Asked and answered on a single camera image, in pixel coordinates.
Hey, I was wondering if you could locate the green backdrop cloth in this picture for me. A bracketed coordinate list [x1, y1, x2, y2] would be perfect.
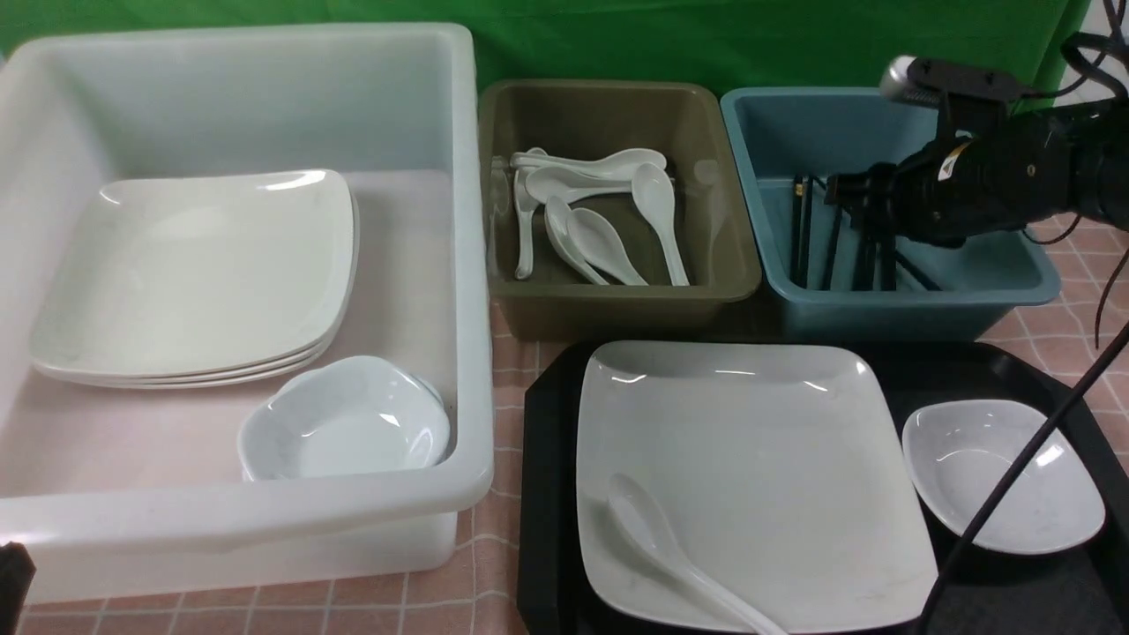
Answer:
[1, 1, 1089, 93]

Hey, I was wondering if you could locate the bottom stacked white plate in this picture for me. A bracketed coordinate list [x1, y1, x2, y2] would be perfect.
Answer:
[32, 332, 336, 390]

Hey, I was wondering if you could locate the white scalloped bowl in bin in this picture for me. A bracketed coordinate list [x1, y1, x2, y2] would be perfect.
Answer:
[236, 356, 452, 482]

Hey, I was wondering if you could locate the middle stacked white plate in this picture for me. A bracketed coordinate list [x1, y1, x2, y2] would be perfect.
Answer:
[29, 198, 359, 390]

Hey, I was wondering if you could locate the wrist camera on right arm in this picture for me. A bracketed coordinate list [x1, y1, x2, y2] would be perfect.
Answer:
[879, 56, 1029, 108]

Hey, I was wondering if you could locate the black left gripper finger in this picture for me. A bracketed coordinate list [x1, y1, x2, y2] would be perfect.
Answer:
[0, 542, 36, 634]

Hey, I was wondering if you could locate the pink checkered tablecloth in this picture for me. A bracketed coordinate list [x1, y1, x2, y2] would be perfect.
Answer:
[18, 217, 1126, 634]

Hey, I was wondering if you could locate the blue plastic bin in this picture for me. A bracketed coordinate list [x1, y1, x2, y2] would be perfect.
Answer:
[719, 87, 1061, 342]

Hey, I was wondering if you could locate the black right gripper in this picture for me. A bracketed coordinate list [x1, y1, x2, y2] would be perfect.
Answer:
[824, 111, 1076, 249]

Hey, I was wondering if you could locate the white square rice plate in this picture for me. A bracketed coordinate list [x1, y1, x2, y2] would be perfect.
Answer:
[575, 341, 937, 634]

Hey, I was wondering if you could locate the large white plastic bin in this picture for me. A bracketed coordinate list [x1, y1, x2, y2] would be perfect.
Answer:
[3, 23, 495, 602]

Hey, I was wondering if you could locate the white soup spoon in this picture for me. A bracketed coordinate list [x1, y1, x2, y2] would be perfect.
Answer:
[606, 473, 786, 634]

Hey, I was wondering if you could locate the white spoon in bin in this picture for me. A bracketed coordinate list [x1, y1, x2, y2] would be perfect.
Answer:
[632, 162, 690, 286]
[525, 166, 632, 205]
[567, 206, 648, 286]
[511, 147, 667, 180]
[511, 158, 542, 280]
[544, 195, 609, 286]

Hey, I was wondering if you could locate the stacked white plate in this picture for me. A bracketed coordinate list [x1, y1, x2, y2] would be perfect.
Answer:
[28, 169, 359, 379]
[32, 332, 336, 390]
[29, 198, 359, 390]

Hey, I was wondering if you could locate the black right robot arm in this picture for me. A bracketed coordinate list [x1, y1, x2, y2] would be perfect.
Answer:
[824, 98, 1128, 249]

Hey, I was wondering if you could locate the white oval bowl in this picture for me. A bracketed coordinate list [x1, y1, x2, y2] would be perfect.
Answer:
[901, 400, 1106, 556]

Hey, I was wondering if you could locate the olive brown plastic bin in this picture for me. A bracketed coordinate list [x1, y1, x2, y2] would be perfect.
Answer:
[479, 79, 762, 342]

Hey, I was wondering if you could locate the top stacked white plate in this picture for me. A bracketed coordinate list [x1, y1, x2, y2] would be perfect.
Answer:
[28, 169, 359, 379]

